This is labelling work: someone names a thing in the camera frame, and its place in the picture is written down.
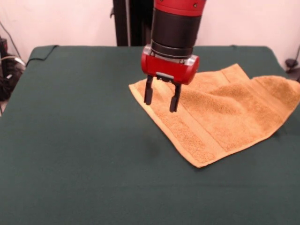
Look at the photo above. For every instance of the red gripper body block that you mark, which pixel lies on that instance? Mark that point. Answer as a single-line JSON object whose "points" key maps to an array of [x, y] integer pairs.
{"points": [[168, 69]]}

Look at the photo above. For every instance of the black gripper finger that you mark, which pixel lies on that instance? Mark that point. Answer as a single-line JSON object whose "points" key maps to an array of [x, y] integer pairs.
{"points": [[175, 98], [148, 90]]}

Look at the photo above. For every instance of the dark green table cloth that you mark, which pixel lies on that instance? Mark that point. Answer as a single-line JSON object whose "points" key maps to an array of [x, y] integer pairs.
{"points": [[70, 152]]}

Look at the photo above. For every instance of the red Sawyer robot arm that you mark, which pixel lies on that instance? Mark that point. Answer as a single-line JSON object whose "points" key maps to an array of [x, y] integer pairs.
{"points": [[175, 28]]}

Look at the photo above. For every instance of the black pedestal column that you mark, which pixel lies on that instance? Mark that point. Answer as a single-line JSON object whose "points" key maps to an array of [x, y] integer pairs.
{"points": [[131, 23]]}

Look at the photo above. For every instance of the tan terry towel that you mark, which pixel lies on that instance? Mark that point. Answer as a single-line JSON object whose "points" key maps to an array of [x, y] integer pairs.
{"points": [[222, 117]]}

